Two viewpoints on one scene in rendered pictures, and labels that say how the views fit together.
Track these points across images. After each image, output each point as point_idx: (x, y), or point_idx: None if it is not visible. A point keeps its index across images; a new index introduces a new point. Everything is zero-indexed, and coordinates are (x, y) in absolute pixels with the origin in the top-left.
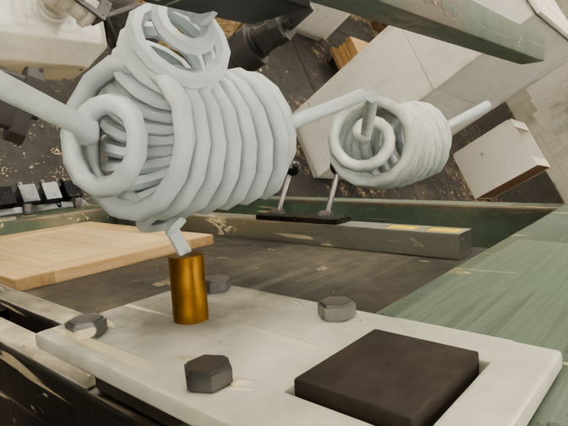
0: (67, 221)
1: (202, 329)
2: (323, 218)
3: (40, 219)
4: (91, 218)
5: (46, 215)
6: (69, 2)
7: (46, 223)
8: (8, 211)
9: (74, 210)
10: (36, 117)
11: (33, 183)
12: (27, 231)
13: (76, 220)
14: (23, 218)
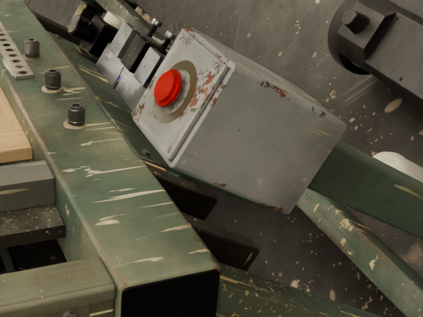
0: (22, 123)
1: None
2: None
3: (12, 96)
4: (33, 144)
5: (24, 97)
6: None
7: (14, 107)
8: (133, 78)
9: (56, 119)
10: None
11: (159, 56)
12: (9, 102)
13: (26, 131)
14: (16, 83)
